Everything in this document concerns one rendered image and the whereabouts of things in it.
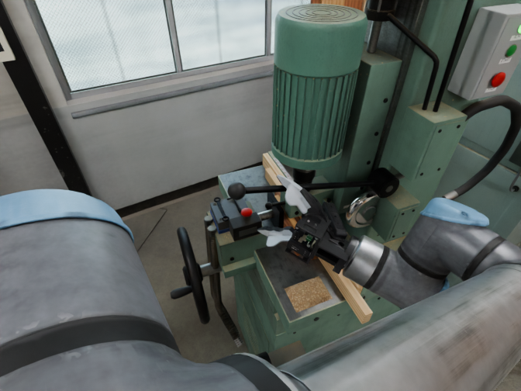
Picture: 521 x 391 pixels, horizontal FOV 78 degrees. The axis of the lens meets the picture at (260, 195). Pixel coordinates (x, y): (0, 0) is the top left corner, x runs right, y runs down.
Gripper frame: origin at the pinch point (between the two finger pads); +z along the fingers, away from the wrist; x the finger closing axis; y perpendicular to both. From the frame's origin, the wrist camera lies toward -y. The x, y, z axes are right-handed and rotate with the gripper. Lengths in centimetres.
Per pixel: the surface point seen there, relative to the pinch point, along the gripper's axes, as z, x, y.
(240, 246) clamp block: 4.3, 21.1, -5.5
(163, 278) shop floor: 57, 119, -49
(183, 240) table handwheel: 18.0, 23.2, 1.2
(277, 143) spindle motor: 5.4, -8.5, -10.8
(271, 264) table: -5.2, 22.5, -6.9
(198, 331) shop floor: 20, 115, -33
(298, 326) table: -18.4, 25.6, 3.2
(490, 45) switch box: -24, -40, -22
